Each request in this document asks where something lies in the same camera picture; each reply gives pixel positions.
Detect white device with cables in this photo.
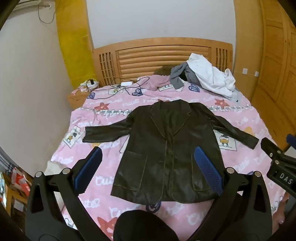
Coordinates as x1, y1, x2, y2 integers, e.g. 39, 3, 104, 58
80, 78, 99, 90

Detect black cable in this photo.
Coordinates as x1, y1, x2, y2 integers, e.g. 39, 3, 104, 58
87, 76, 151, 99

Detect white air conditioner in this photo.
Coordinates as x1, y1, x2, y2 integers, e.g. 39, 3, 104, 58
14, 0, 56, 10

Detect white garment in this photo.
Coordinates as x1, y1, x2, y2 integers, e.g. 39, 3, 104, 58
187, 53, 236, 98

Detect wooden bed headboard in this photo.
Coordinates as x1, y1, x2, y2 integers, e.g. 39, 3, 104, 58
92, 42, 233, 87

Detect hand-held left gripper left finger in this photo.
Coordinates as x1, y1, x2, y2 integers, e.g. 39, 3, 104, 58
26, 146, 114, 241

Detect person's black clothed knee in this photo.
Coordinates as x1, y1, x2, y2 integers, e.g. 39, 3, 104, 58
113, 210, 179, 241

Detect grey garment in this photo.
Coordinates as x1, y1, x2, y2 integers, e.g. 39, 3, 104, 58
170, 62, 202, 91

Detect pink printed blanket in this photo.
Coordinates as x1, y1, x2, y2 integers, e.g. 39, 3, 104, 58
45, 75, 287, 241

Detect wooden nightstand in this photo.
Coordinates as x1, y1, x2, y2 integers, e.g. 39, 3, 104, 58
67, 86, 100, 110

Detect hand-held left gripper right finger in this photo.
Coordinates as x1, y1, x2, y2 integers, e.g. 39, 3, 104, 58
185, 146, 273, 241

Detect red white plastic bag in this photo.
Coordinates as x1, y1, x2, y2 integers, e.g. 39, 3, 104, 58
10, 166, 32, 198

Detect person's right hand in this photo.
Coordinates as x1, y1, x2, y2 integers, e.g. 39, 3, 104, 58
273, 192, 291, 230

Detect dark brown leather jacket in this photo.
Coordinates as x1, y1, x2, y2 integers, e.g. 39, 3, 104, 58
83, 99, 259, 204

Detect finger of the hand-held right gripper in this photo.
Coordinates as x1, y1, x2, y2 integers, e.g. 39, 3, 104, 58
260, 138, 284, 161
286, 134, 296, 149

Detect wooden wardrobe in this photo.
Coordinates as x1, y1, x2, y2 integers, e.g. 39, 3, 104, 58
251, 0, 296, 150

